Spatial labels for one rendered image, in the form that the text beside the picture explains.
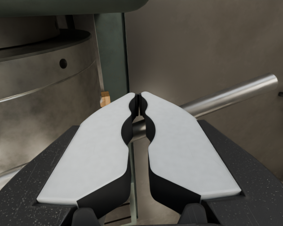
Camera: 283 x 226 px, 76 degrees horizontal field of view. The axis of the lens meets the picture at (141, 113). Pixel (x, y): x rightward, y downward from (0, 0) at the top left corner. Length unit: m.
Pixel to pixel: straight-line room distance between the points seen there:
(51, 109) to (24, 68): 0.05
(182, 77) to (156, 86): 0.24
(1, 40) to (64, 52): 0.06
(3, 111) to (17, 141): 0.04
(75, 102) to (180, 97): 1.53
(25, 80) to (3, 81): 0.02
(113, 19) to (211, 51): 1.07
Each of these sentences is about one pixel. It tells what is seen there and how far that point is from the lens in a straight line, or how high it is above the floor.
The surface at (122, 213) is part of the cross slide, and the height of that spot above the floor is 0.97.
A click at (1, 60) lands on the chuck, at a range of 0.20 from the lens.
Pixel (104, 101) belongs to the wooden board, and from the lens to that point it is 0.55.
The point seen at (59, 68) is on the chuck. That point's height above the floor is 1.19.
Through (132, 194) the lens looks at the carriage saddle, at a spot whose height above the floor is 0.92.
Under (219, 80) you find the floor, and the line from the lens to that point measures 1.88.
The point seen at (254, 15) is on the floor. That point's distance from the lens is 1.92.
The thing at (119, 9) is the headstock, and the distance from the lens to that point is 0.18.
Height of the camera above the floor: 1.40
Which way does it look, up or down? 57 degrees down
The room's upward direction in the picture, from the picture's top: 153 degrees clockwise
